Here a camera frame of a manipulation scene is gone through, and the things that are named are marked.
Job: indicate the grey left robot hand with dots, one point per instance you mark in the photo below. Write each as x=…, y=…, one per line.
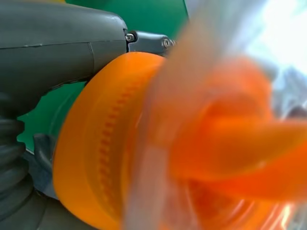
x=55, y=47

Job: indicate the orange bottle with clear cap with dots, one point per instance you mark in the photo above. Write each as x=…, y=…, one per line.
x=96, y=143

